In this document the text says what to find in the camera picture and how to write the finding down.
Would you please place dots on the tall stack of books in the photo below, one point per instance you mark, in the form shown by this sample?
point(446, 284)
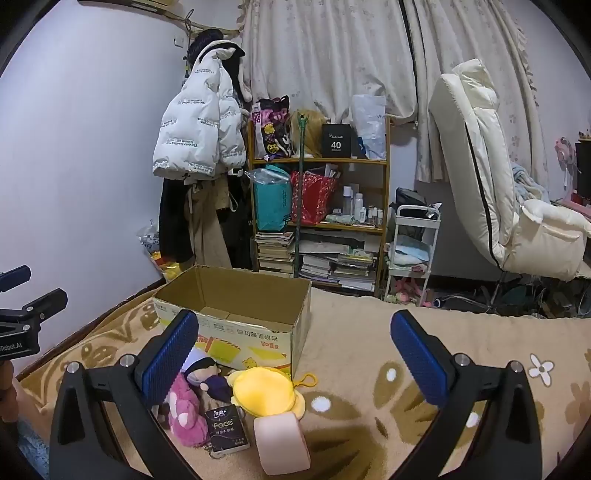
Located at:
point(274, 254)

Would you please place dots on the black box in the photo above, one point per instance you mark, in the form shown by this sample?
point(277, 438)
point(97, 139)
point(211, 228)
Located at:
point(337, 141)

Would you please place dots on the printed cardboard box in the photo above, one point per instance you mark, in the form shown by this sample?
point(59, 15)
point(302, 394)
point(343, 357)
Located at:
point(258, 334)

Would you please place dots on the teal shopping bag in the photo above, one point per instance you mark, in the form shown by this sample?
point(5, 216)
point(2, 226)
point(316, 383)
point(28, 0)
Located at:
point(270, 203)

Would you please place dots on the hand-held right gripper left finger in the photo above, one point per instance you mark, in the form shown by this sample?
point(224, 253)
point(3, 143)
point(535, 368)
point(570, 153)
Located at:
point(168, 360)

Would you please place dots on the blue fuzzy cloth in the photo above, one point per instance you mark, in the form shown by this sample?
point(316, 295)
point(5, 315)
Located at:
point(34, 454)

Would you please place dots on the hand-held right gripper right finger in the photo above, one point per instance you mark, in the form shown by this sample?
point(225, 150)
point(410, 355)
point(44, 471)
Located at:
point(420, 360)

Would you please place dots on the floral cream curtain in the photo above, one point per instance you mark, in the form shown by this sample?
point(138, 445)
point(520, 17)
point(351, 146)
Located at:
point(461, 32)
point(323, 50)

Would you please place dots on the pink soft toys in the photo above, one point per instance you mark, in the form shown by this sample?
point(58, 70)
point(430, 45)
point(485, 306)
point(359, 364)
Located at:
point(408, 290)

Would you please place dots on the black bag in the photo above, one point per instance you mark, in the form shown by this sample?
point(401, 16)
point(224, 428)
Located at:
point(408, 197)

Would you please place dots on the white puffer jacket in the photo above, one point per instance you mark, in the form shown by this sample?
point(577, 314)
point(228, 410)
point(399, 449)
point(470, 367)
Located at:
point(194, 129)

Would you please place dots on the black coat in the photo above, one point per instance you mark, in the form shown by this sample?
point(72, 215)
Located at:
point(173, 221)

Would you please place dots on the green pole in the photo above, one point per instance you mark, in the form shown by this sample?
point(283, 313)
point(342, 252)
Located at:
point(299, 198)

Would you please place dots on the wooden wall rack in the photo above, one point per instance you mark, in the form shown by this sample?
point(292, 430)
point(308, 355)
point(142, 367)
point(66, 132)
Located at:
point(138, 11)

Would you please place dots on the black tissue pack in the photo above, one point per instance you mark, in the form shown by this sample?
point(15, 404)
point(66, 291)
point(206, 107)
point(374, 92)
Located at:
point(226, 431)

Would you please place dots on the black hanging garment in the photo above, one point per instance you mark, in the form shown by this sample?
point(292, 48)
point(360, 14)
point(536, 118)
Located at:
point(210, 39)

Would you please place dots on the wooden shelf unit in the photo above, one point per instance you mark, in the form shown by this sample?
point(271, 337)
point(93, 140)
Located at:
point(318, 161)

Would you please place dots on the blond wig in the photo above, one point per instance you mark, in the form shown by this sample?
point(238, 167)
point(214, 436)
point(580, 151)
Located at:
point(311, 129)

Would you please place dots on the blue clothes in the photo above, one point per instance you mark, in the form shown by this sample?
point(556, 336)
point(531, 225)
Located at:
point(526, 182)

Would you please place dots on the beige coat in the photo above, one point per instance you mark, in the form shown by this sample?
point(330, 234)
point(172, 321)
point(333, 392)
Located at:
point(205, 221)

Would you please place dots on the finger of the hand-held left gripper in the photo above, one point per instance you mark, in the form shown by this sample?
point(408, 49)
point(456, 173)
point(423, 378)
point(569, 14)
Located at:
point(44, 304)
point(11, 277)

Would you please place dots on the wide pile of books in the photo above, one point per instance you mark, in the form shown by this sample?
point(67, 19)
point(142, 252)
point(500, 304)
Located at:
point(341, 270)

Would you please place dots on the clear plastic bag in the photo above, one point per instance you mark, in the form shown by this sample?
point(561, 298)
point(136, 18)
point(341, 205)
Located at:
point(369, 124)

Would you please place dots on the colourful snack bags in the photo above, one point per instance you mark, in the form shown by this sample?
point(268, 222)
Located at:
point(159, 256)

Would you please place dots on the light blue folded cloth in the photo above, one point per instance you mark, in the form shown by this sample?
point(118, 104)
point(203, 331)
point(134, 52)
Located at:
point(408, 251)

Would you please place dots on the pink foam roll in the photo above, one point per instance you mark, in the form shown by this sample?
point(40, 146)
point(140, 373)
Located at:
point(281, 443)

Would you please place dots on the red gift bag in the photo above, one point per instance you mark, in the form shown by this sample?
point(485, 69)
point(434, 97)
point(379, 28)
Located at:
point(314, 198)

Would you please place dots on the dark cabinet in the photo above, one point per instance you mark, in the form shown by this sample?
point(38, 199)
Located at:
point(584, 170)

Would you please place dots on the group of white cosmetic bottles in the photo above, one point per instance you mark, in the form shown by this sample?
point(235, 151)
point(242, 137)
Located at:
point(360, 207)

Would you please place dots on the white trolley cart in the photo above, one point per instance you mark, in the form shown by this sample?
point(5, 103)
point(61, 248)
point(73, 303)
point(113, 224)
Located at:
point(415, 221)

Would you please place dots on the white-haired plush doll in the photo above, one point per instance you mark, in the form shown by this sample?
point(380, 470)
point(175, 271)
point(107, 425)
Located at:
point(207, 376)

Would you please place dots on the person's left hand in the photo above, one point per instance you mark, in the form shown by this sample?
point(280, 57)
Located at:
point(6, 392)

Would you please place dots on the cream recliner chair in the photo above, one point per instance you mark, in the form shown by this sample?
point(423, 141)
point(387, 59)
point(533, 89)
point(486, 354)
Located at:
point(480, 152)

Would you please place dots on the patterned tote bag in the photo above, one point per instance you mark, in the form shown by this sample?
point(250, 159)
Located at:
point(272, 129)

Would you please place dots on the yellow plush toy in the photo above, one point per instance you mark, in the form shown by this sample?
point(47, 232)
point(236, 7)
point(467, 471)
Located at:
point(263, 392)

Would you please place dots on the pink fan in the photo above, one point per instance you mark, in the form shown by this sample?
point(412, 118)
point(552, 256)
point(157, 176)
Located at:
point(565, 154)

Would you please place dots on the pink plush toy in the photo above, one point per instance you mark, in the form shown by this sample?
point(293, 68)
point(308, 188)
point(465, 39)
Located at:
point(184, 415)

